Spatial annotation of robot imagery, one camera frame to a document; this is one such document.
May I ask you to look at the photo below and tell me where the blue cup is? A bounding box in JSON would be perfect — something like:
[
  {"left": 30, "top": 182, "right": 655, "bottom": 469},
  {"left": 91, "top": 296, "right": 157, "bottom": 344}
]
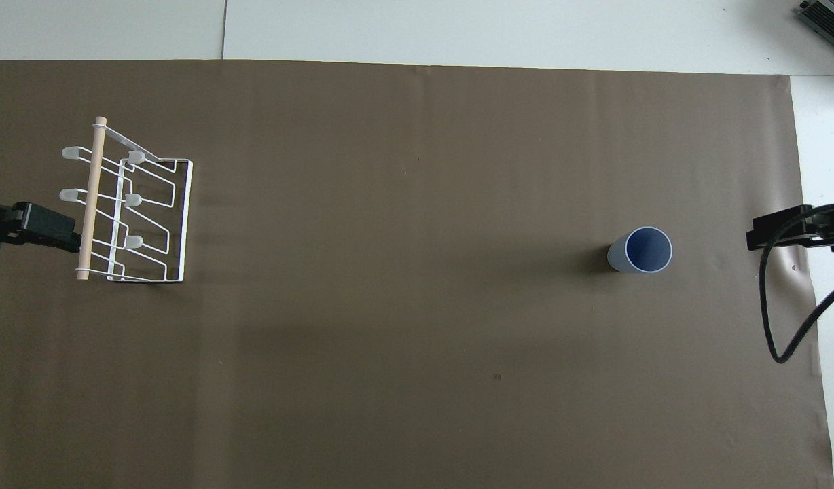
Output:
[{"left": 607, "top": 226, "right": 674, "bottom": 274}]

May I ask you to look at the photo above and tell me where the grey metal device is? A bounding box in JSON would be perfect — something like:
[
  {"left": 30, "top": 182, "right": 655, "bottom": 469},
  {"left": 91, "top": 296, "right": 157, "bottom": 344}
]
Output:
[{"left": 797, "top": 0, "right": 834, "bottom": 59}]

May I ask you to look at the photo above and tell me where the white wire cup holder rack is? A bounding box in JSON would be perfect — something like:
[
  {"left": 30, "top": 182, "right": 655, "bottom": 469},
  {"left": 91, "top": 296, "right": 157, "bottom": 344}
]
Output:
[{"left": 59, "top": 116, "right": 194, "bottom": 283}]

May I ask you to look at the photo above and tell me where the black cable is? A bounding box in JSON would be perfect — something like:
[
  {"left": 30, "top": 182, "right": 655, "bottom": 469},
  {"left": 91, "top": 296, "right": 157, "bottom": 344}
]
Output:
[{"left": 759, "top": 202, "right": 834, "bottom": 365}]

